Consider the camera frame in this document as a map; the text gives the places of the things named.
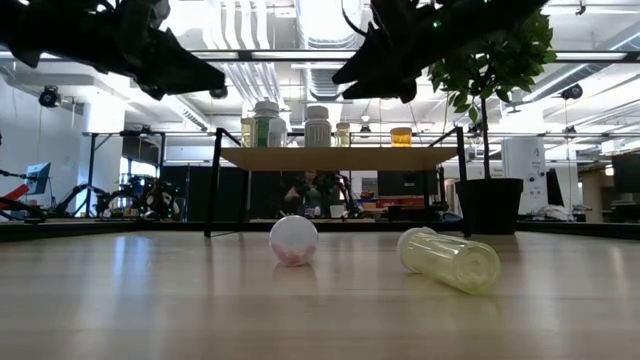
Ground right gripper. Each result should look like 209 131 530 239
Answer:
332 0 481 104

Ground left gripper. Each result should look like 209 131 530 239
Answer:
94 4 226 100

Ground amber bottle white cap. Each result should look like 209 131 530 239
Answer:
389 126 413 148

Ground yellow vial white cap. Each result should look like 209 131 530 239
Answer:
240 117 256 149
396 226 503 296

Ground green bottle white cap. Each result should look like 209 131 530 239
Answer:
252 99 281 149

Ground clear vial pink pills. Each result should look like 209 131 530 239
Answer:
268 214 320 267

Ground wooden shelf black metal legs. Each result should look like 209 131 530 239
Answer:
203 126 474 239

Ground red storage bin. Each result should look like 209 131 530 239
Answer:
369 195 424 210

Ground person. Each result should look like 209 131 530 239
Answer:
284 170 341 219

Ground white cylindrical kiosk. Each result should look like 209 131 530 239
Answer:
501 135 547 216

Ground green plant in black pot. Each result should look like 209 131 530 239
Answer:
427 9 559 236

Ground tilted blue-screen monitor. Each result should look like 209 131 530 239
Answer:
24 161 52 196

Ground red padded bar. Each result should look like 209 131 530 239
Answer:
0 183 31 204

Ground white cloth heap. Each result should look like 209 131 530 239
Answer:
532 203 576 222

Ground black computer monitor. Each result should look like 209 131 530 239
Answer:
610 152 640 194

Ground ribbed ceiling air duct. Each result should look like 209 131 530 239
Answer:
294 0 366 101

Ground black metal frame rig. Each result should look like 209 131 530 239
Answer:
82 130 167 219

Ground black aluminium table frame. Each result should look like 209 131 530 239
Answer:
0 218 640 241

